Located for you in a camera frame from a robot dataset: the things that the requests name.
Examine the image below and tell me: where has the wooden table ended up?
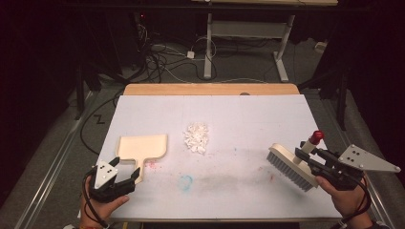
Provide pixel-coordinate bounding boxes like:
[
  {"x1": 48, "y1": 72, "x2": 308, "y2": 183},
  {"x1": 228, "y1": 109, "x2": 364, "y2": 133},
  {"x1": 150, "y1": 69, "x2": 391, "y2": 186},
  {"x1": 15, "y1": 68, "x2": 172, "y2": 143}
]
[{"x1": 108, "y1": 83, "x2": 343, "y2": 223}]

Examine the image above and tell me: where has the desk with white metal frame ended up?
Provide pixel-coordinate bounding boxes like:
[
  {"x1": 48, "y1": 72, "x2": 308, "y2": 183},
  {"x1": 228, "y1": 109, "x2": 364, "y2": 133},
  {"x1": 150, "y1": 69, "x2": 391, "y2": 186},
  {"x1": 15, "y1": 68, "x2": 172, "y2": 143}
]
[{"x1": 190, "y1": 0, "x2": 339, "y2": 83}]

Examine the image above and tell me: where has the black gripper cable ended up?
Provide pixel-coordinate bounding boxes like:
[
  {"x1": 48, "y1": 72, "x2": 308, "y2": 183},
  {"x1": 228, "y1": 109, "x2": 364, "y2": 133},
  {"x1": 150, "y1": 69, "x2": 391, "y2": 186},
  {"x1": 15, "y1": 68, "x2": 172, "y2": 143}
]
[
  {"x1": 81, "y1": 165, "x2": 111, "y2": 229},
  {"x1": 330, "y1": 176, "x2": 373, "y2": 229}
]

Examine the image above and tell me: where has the person's left hand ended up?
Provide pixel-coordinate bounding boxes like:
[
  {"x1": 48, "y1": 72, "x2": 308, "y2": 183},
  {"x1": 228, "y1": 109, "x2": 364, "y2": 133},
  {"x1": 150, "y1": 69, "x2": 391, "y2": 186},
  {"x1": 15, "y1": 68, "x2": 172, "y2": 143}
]
[{"x1": 79, "y1": 176, "x2": 131, "y2": 227}]

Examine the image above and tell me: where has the black metal stand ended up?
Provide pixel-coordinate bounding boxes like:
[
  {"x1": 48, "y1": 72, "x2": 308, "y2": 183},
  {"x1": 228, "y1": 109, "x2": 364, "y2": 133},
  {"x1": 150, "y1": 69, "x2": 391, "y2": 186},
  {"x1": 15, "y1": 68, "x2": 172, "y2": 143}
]
[
  {"x1": 299, "y1": 63, "x2": 352, "y2": 132},
  {"x1": 75, "y1": 63, "x2": 103, "y2": 121}
]

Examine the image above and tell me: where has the pile of white paper scraps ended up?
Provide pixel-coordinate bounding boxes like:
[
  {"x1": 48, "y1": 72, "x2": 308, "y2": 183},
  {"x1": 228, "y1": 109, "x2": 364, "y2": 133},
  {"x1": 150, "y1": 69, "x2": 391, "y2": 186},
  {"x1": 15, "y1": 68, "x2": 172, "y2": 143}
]
[{"x1": 182, "y1": 122, "x2": 210, "y2": 156}]

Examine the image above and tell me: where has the white table mat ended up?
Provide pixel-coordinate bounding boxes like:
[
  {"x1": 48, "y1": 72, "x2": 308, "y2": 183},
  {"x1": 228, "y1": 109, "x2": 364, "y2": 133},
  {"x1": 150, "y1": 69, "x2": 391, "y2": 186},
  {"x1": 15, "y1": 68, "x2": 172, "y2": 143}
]
[{"x1": 95, "y1": 94, "x2": 343, "y2": 220}]

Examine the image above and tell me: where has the person's right hand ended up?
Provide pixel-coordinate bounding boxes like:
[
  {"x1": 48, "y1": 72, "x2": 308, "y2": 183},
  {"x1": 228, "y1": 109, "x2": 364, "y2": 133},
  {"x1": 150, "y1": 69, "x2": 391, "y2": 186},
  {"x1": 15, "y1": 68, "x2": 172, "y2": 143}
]
[{"x1": 314, "y1": 175, "x2": 372, "y2": 221}]

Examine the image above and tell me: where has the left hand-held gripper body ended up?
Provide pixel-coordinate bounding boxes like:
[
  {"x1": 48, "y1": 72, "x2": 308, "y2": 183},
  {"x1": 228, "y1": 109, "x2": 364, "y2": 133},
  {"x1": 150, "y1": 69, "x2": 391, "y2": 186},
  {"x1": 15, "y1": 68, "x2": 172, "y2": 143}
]
[{"x1": 84, "y1": 160, "x2": 137, "y2": 204}]

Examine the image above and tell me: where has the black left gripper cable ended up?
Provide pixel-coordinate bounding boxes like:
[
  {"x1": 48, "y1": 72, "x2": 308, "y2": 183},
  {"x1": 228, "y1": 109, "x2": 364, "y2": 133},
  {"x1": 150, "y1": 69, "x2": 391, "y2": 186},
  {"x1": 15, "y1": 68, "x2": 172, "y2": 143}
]
[{"x1": 81, "y1": 165, "x2": 111, "y2": 229}]

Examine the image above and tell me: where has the cream brush with red-tipped handle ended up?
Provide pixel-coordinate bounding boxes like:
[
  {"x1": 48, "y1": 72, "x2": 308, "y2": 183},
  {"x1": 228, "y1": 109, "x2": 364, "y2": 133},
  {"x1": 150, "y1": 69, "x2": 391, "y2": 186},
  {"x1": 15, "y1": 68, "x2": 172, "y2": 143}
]
[{"x1": 266, "y1": 129, "x2": 326, "y2": 193}]

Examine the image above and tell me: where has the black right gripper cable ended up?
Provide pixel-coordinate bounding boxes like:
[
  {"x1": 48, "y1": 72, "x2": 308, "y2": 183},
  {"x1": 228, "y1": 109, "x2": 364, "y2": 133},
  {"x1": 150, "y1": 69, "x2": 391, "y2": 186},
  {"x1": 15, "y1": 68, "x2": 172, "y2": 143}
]
[{"x1": 330, "y1": 176, "x2": 373, "y2": 229}]

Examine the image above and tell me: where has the tangle of floor cables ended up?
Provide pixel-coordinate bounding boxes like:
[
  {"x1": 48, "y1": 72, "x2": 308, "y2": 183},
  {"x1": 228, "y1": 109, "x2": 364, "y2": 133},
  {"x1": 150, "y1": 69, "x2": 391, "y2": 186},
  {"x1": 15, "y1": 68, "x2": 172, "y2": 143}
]
[{"x1": 133, "y1": 22, "x2": 218, "y2": 84}]

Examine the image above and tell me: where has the black floor cable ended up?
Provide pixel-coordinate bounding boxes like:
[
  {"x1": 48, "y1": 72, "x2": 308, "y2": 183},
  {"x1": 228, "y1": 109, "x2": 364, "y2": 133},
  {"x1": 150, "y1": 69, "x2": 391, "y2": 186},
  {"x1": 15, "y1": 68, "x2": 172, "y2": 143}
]
[{"x1": 79, "y1": 90, "x2": 125, "y2": 156}]

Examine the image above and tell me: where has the cream plastic dustpan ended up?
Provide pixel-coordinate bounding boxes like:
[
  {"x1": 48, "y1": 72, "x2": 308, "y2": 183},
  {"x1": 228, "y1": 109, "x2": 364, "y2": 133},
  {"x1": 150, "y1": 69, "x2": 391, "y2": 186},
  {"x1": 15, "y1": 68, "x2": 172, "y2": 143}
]
[{"x1": 115, "y1": 134, "x2": 169, "y2": 185}]

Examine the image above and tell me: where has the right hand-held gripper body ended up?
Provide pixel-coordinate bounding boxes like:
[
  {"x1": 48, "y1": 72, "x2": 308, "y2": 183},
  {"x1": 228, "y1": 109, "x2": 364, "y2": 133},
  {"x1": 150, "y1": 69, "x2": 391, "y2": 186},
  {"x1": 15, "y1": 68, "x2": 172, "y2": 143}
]
[{"x1": 309, "y1": 144, "x2": 401, "y2": 192}]

